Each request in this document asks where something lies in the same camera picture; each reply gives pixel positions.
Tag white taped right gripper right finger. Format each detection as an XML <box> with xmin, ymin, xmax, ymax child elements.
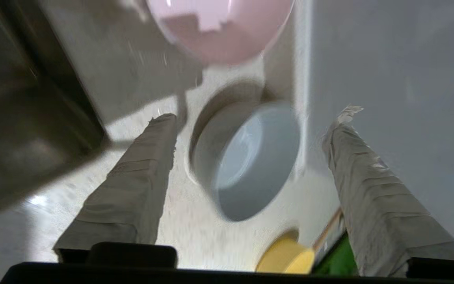
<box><xmin>322</xmin><ymin>105</ymin><xmax>454</xmax><ymax>279</ymax></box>

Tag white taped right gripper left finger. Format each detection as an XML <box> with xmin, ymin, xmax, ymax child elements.
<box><xmin>53</xmin><ymin>113</ymin><xmax>179</xmax><ymax>264</ymax></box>

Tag blue-grey bowl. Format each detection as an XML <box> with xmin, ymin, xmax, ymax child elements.
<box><xmin>190</xmin><ymin>101</ymin><xmax>302</xmax><ymax>222</ymax></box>

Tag pink bowl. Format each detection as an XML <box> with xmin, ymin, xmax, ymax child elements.
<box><xmin>145</xmin><ymin>0</ymin><xmax>295</xmax><ymax>67</ymax></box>

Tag stainless steel sink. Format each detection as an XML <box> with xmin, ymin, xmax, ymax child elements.
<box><xmin>0</xmin><ymin>0</ymin><xmax>111</xmax><ymax>221</ymax></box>

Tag green box with wooden edge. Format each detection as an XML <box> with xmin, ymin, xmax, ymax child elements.
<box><xmin>312</xmin><ymin>207</ymin><xmax>359</xmax><ymax>277</ymax></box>

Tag yellow round container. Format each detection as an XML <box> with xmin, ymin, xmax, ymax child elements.
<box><xmin>255</xmin><ymin>230</ymin><xmax>316</xmax><ymax>274</ymax></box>

